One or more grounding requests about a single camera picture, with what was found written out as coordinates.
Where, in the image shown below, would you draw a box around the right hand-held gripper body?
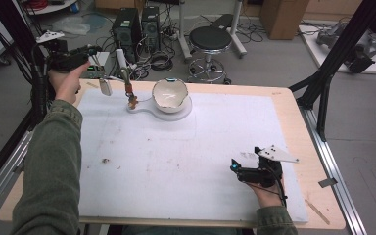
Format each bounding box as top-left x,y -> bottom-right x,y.
236,145 -> 300,189

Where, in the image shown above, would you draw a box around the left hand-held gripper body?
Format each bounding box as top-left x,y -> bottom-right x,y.
35,30 -> 90,72

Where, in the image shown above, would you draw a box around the olive loop keychain orange leather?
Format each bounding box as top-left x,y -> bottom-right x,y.
120,67 -> 140,111

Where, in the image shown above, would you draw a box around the person's right hand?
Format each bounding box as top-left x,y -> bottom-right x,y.
246,175 -> 287,209

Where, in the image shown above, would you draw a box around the person's left hand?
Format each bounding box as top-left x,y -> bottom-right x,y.
47,60 -> 93,106

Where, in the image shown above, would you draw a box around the bench power supply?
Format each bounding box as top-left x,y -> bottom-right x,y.
81,51 -> 112,80

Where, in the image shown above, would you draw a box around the clear plastic bag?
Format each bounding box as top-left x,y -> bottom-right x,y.
51,15 -> 91,36

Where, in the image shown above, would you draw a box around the black computer tower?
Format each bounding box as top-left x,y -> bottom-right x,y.
141,6 -> 162,53
112,8 -> 143,63

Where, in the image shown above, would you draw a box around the open cardboard box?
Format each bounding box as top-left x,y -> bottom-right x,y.
94,0 -> 145,11

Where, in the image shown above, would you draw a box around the white table mat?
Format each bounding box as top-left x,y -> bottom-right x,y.
77,88 -> 309,223

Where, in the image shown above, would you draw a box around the wooden stick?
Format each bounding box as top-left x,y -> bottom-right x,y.
305,199 -> 331,226

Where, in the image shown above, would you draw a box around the white eggshell-shaped bowl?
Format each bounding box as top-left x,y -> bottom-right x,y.
152,77 -> 189,115

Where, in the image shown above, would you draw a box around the white rolling stand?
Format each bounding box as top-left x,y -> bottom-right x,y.
175,0 -> 248,63

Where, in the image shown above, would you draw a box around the black round stool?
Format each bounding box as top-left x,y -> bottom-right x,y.
188,25 -> 233,85

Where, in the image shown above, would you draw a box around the large cardboard box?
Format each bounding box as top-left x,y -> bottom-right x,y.
258,0 -> 311,41

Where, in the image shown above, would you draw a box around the grey machine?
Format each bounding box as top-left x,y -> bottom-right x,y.
316,23 -> 376,74

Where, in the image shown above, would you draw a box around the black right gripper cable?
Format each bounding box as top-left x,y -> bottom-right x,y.
266,165 -> 289,208

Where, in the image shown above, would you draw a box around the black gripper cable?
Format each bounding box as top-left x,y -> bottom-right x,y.
266,165 -> 289,208
30,43 -> 53,122

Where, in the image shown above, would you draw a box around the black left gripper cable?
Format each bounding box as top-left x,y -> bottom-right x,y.
30,43 -> 53,122

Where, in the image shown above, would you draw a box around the black metal frame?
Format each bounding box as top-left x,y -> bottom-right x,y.
288,0 -> 376,142
0,0 -> 52,197

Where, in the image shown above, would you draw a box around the small metal bracket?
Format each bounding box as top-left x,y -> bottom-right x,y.
317,177 -> 339,189

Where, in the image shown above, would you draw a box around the aluminium rail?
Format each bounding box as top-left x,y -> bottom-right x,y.
0,130 -> 34,219
298,106 -> 369,235

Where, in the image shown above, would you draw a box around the black floor cables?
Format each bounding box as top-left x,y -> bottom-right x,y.
238,18 -> 266,44

